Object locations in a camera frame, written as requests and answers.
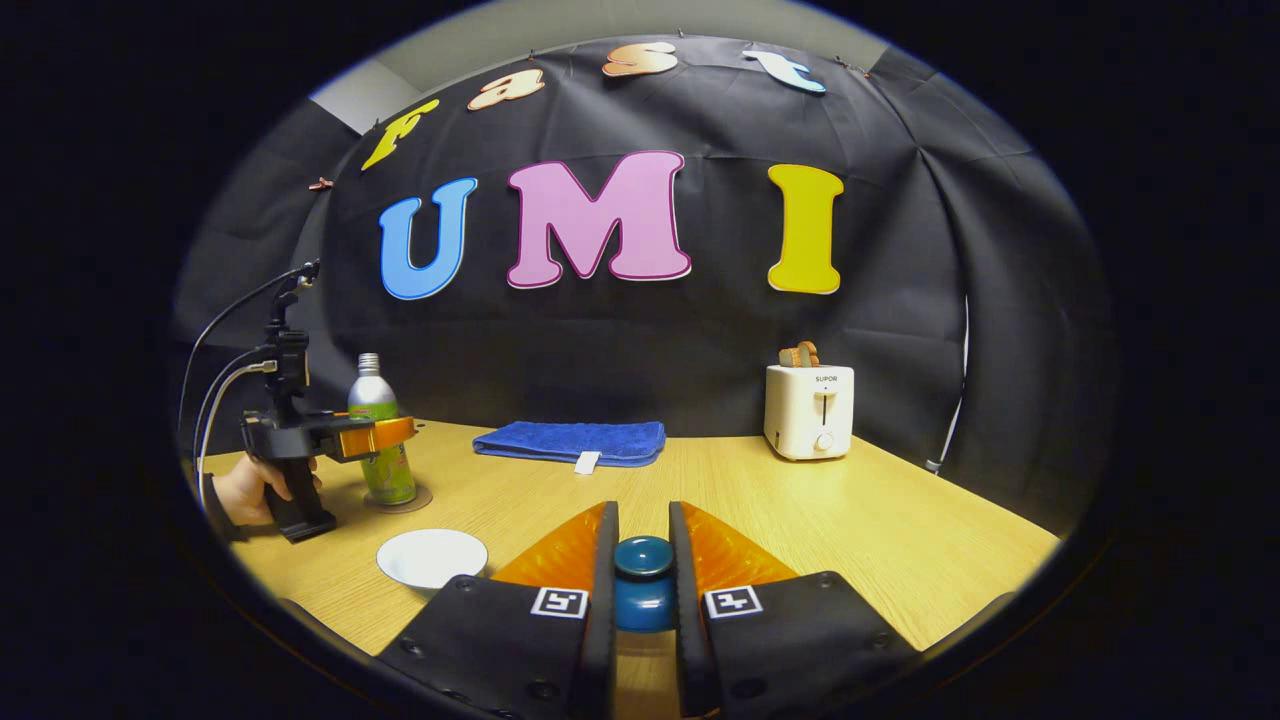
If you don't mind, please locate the round brown coaster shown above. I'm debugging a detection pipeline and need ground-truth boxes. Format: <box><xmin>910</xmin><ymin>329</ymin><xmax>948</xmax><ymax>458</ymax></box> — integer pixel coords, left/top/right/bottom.
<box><xmin>362</xmin><ymin>484</ymin><xmax>433</xmax><ymax>515</ymax></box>

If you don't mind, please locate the silver green label water bottle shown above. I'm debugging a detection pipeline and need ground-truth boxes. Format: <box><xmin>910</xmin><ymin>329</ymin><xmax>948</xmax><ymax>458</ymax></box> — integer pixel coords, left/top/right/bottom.
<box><xmin>348</xmin><ymin>353</ymin><xmax>418</xmax><ymax>506</ymax></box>

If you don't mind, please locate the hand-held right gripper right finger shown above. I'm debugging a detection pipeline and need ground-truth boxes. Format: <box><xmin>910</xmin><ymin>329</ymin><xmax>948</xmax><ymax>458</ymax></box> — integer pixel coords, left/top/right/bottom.
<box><xmin>668</xmin><ymin>500</ymin><xmax>921</xmax><ymax>720</ymax></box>

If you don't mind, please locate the black cable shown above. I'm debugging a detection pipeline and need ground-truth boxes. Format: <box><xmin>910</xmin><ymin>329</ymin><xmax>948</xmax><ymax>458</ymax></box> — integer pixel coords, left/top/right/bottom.
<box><xmin>178</xmin><ymin>262</ymin><xmax>319</xmax><ymax>433</ymax></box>

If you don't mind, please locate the white toaster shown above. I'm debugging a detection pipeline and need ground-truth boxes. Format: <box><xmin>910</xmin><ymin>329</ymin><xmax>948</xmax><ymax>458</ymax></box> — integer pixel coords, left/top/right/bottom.
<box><xmin>763</xmin><ymin>364</ymin><xmax>856</xmax><ymax>462</ymax></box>

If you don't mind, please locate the black backdrop cloth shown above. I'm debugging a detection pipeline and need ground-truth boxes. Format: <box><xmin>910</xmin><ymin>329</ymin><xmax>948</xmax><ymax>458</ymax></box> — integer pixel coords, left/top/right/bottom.
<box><xmin>175</xmin><ymin>35</ymin><xmax>1116</xmax><ymax>536</ymax></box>

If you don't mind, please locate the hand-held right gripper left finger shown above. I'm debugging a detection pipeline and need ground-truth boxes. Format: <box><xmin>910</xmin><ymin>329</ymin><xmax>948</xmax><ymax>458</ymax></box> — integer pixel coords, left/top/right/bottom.
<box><xmin>375</xmin><ymin>500</ymin><xmax>621</xmax><ymax>720</ymax></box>

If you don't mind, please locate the grey cable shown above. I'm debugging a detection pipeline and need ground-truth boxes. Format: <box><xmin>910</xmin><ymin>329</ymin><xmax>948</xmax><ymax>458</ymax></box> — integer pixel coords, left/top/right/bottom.
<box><xmin>198</xmin><ymin>360</ymin><xmax>278</xmax><ymax>481</ymax></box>

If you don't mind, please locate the folded blue towel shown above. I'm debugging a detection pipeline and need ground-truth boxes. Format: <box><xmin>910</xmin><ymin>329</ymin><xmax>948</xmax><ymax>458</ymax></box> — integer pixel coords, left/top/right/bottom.
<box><xmin>472</xmin><ymin>420</ymin><xmax>668</xmax><ymax>476</ymax></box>

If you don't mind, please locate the blue teacup lid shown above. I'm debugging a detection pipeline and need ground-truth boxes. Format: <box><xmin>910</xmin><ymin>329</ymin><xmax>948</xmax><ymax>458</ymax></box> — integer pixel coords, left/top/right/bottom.
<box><xmin>612</xmin><ymin>536</ymin><xmax>676</xmax><ymax>633</ymax></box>

